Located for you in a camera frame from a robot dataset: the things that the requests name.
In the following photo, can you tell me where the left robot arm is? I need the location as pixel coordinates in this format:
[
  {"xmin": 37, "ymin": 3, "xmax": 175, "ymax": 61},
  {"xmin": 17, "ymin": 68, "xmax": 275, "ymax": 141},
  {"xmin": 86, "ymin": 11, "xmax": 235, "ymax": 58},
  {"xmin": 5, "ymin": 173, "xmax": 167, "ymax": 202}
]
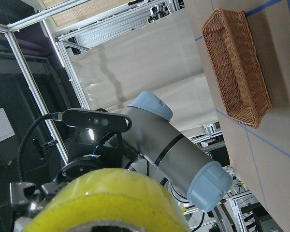
[{"xmin": 17, "ymin": 91, "xmax": 232, "ymax": 213}]

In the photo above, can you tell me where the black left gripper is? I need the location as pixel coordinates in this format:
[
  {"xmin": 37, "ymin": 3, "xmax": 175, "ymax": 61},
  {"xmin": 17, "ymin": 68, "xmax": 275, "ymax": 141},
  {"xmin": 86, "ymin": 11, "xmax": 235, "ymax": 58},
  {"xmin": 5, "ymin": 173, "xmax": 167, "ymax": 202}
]
[{"xmin": 9, "ymin": 131, "xmax": 141, "ymax": 218}]

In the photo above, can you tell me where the brown wicker basket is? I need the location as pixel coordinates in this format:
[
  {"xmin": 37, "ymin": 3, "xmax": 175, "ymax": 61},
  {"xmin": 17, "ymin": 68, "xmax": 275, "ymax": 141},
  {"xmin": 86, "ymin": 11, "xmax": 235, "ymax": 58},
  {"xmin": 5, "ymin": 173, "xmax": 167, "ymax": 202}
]
[{"xmin": 202, "ymin": 8, "xmax": 272, "ymax": 129}]

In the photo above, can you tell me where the yellow tape roll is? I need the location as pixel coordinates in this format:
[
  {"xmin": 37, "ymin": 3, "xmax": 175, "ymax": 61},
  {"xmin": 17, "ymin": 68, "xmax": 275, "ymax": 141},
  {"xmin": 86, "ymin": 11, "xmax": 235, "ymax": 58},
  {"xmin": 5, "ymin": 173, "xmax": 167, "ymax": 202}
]
[{"xmin": 25, "ymin": 168, "xmax": 189, "ymax": 232}]

